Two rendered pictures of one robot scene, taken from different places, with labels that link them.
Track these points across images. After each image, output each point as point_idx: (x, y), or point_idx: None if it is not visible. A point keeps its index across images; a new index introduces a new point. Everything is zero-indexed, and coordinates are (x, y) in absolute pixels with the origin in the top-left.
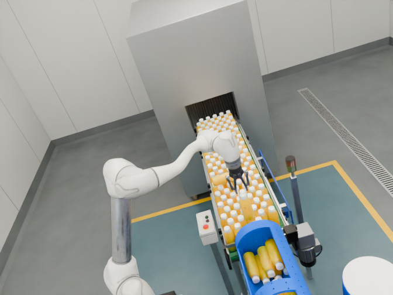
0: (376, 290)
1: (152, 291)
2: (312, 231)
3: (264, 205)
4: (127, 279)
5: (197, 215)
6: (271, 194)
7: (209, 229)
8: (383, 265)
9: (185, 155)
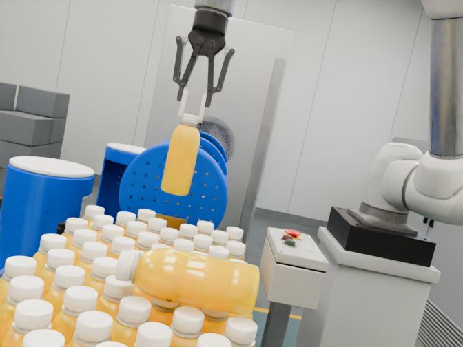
0: (64, 164)
1: (373, 169)
2: None
3: (105, 215)
4: (415, 149)
5: (322, 258)
6: None
7: (282, 230)
8: (21, 161)
9: None
